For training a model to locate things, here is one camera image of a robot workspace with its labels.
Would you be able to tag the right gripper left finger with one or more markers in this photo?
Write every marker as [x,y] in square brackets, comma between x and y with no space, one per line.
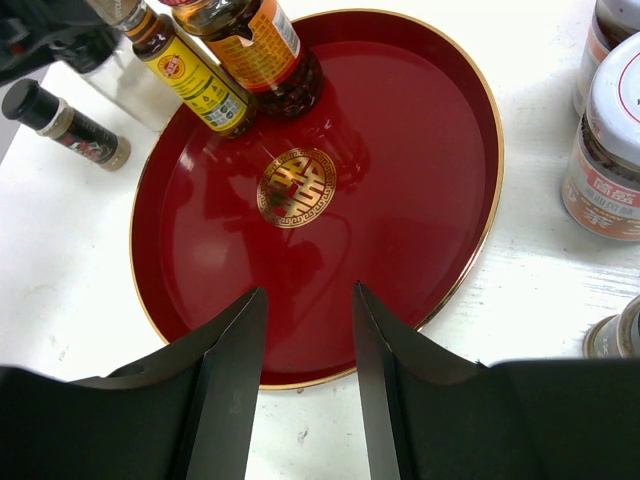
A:
[185,411]

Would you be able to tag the white lid sauce jar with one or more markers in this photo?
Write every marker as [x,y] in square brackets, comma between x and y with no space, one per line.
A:
[613,21]

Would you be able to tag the black cap spice bottle right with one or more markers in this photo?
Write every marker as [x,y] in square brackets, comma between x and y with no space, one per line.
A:
[616,336]

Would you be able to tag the red lid chili sauce jar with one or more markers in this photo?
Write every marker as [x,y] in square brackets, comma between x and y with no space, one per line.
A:
[256,43]

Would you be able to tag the small yellow label oil bottle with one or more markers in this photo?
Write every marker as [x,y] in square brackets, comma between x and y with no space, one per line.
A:
[214,97]

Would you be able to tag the round red tray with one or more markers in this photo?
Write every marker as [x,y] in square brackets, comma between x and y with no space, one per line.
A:
[392,179]

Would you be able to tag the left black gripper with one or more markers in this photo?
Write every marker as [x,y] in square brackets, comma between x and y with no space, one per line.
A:
[35,34]

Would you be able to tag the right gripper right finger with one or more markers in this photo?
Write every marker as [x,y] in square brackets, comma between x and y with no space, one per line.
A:
[431,414]

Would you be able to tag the clear bottle black pump cap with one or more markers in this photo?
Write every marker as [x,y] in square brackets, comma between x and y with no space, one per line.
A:
[112,68]

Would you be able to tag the small black cap spice jar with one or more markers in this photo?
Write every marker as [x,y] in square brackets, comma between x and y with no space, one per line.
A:
[51,117]

